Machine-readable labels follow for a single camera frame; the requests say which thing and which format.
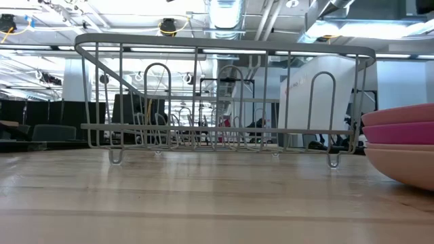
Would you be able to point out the light pink plate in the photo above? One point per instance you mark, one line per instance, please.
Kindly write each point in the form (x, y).
(400, 117)

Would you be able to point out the magenta plate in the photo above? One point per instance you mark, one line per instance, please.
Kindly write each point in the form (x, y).
(400, 133)

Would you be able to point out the translucent white cutlery holder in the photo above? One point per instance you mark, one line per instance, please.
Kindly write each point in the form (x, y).
(298, 108)

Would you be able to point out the black monitor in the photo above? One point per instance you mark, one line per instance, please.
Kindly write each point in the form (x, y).
(127, 108)

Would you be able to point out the black ceiling-mounted device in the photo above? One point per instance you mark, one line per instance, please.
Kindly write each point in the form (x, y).
(6, 23)
(167, 27)

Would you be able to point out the grey chair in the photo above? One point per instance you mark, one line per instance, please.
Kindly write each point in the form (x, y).
(54, 133)

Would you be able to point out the black room partition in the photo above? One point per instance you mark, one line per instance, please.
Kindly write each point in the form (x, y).
(44, 112)

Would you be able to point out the peach plate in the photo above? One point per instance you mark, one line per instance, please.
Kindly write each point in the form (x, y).
(407, 166)
(407, 147)

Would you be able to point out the silver ceiling air duct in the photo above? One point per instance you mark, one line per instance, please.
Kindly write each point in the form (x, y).
(225, 13)

